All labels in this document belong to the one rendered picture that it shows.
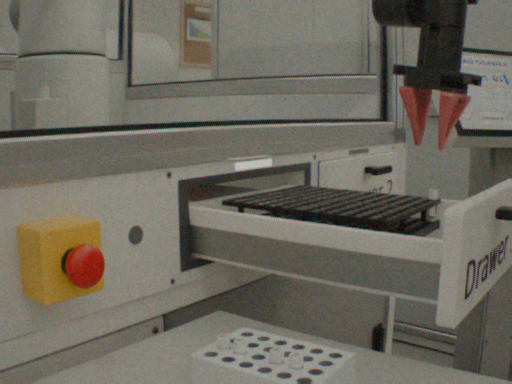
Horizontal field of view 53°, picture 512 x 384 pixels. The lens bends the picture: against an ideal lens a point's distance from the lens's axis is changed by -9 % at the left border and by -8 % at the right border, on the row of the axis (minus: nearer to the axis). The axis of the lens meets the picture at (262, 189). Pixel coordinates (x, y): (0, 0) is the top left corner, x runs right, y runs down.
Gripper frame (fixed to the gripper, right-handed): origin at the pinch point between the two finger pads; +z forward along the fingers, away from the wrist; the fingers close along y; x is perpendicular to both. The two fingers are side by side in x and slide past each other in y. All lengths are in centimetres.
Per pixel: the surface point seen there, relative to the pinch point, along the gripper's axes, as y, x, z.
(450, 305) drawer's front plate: -12.9, 21.3, 11.7
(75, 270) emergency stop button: 12.8, 42.3, 11.1
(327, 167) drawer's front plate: 20.6, -9.1, 8.2
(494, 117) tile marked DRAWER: 11, -72, -1
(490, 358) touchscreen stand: 2, -84, 68
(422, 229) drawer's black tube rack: -2.6, 4.9, 10.2
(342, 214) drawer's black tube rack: 2.8, 15.7, 7.8
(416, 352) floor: 44, -140, 105
